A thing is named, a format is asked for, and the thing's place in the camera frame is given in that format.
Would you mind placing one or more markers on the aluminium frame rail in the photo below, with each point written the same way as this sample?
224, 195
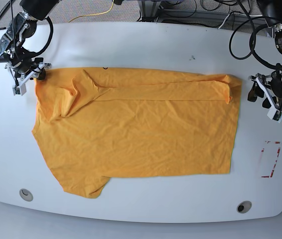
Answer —
207, 13

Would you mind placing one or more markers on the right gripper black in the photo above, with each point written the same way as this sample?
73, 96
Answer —
25, 67

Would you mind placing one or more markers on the right table grommet hole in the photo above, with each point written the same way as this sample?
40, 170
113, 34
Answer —
244, 207

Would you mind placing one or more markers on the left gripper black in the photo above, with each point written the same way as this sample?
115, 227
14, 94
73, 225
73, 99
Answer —
276, 87

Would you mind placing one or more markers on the red tape rectangle marking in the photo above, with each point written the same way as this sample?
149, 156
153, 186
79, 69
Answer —
269, 158

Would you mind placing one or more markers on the orange t-shirt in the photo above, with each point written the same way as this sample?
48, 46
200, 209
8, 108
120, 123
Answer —
94, 124

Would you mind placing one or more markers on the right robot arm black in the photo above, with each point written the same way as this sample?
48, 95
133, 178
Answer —
23, 26

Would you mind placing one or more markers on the left table grommet hole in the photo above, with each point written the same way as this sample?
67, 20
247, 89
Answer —
26, 195

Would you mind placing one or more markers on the table grommet hole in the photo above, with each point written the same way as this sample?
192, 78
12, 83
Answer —
26, 195
244, 207

